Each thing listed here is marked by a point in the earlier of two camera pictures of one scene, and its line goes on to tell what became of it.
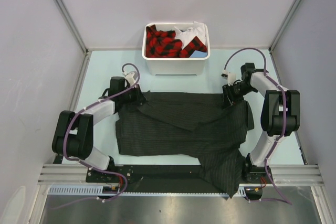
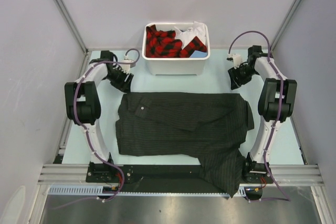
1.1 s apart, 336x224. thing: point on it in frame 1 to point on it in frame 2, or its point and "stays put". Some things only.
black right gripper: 227,90 to 233,74
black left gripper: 139,97 to 125,86
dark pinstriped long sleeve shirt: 199,126 stays put
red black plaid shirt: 163,44 stays put
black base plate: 170,173 stays put
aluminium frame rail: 298,174 stays put
